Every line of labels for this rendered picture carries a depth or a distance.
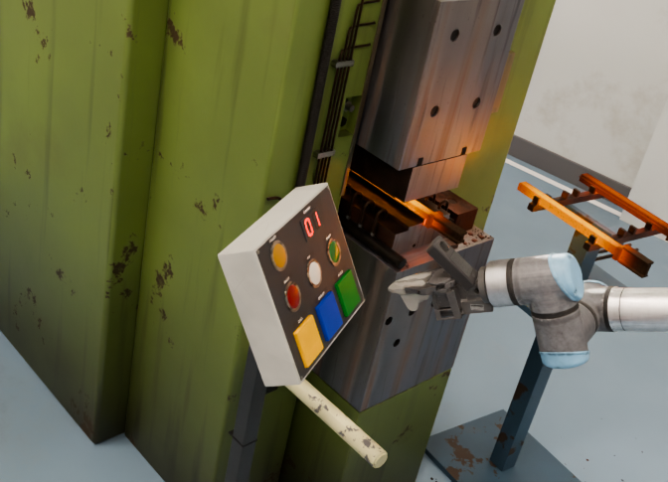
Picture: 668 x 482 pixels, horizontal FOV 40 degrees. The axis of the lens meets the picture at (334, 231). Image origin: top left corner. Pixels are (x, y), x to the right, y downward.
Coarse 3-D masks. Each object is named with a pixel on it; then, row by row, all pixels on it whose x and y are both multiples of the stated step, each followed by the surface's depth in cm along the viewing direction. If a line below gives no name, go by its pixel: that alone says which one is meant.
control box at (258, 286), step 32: (320, 192) 188; (256, 224) 177; (288, 224) 175; (320, 224) 185; (224, 256) 166; (256, 256) 164; (288, 256) 173; (320, 256) 184; (256, 288) 166; (320, 288) 182; (256, 320) 169; (288, 320) 170; (256, 352) 172; (288, 352) 169; (320, 352) 179; (288, 384) 172
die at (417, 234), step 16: (352, 176) 243; (352, 192) 238; (368, 192) 237; (384, 192) 237; (352, 208) 232; (368, 208) 232; (400, 208) 233; (432, 208) 236; (368, 224) 229; (384, 224) 226; (400, 224) 228; (416, 224) 227; (384, 240) 226; (400, 240) 226; (416, 240) 231; (432, 240) 236
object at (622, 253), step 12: (528, 192) 257; (540, 192) 257; (540, 204) 254; (552, 204) 251; (564, 216) 248; (576, 216) 248; (576, 228) 246; (588, 228) 243; (600, 240) 240; (612, 240) 240; (612, 252) 238; (624, 252) 236; (636, 252) 234; (624, 264) 235; (636, 264) 233; (648, 264) 230
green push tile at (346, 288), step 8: (344, 280) 190; (352, 280) 193; (336, 288) 188; (344, 288) 190; (352, 288) 193; (344, 296) 189; (352, 296) 193; (344, 304) 189; (352, 304) 192; (344, 312) 190
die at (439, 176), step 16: (352, 160) 229; (368, 160) 224; (448, 160) 223; (464, 160) 227; (368, 176) 226; (384, 176) 222; (400, 176) 218; (416, 176) 217; (432, 176) 221; (448, 176) 226; (400, 192) 219; (416, 192) 220; (432, 192) 225
